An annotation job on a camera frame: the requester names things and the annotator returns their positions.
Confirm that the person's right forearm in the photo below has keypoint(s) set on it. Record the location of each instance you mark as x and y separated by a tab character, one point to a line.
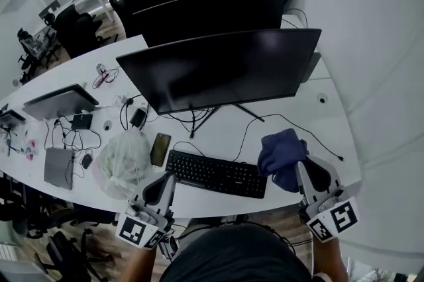
329	261

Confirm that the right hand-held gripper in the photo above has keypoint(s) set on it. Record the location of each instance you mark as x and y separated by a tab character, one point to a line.
341	216

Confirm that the small dark monitor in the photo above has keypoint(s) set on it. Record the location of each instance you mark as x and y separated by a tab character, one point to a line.
11	118

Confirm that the grey monitor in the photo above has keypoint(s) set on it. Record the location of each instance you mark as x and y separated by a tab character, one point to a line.
59	103

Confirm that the black mini computer box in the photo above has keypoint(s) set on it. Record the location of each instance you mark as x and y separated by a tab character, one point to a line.
81	121

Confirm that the dark blue cloth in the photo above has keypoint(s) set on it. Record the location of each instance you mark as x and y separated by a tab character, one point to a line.
281	155

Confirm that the closed grey laptop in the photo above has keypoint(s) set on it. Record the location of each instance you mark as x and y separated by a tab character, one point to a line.
58	168

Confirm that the dark smartphone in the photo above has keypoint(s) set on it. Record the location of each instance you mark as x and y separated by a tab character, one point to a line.
160	150

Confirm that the round desk grommet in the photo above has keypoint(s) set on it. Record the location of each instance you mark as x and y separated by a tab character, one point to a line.
107	126
322	98

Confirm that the clear plastic bag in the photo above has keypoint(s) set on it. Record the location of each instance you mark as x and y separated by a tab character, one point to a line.
122	165

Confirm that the person's torso in grey shirt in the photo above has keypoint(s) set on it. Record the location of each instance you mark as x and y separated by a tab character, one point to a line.
235	254

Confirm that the large curved black monitor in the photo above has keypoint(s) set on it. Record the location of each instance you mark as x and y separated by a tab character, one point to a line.
218	69

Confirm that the small silver can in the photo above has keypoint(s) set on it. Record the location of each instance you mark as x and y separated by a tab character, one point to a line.
100	69

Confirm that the person's left forearm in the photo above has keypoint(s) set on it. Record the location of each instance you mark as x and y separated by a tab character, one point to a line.
142	264

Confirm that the black keyboard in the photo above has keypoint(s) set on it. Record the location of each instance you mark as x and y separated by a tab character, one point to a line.
215	173

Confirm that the white radiator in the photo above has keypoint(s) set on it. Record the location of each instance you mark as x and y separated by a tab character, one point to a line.
7	251

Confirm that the small black mouse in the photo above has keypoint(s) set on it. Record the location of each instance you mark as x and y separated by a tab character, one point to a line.
86	161

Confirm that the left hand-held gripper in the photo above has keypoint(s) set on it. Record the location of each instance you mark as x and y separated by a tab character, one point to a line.
134	229

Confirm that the pink small items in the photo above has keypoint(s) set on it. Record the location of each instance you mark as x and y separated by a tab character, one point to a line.
31	150

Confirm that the black power adapter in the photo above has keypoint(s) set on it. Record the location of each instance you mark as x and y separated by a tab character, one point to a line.
138	118

